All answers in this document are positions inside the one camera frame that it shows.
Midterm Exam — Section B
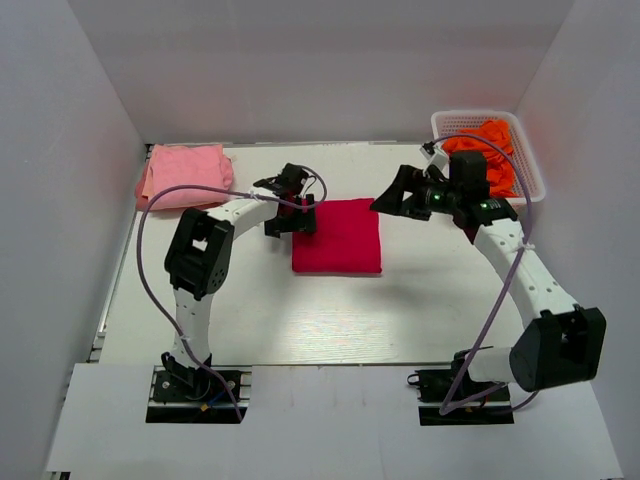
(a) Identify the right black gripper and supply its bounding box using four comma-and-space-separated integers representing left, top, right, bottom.
370, 165, 462, 221

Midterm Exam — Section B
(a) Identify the crimson red t shirt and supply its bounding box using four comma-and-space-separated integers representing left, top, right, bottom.
291, 198, 382, 276

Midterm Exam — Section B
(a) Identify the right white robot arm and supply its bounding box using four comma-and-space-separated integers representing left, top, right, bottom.
371, 151, 606, 399

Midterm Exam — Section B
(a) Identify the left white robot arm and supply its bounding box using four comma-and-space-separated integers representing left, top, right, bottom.
161, 163, 316, 399

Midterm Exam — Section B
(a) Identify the orange t shirt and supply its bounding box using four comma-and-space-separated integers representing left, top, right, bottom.
441, 119, 516, 198

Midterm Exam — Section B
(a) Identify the folded pink t shirt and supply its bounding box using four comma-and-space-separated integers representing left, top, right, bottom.
134, 144, 234, 211

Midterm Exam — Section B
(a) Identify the white plastic basket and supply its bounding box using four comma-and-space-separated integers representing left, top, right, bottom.
431, 110, 546, 212

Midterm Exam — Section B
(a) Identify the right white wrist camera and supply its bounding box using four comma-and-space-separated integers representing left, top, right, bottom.
420, 142, 449, 172

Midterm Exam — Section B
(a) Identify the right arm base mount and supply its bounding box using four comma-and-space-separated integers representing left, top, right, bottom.
407, 368, 514, 427

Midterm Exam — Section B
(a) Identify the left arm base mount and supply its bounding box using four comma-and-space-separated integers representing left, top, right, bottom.
145, 367, 241, 425

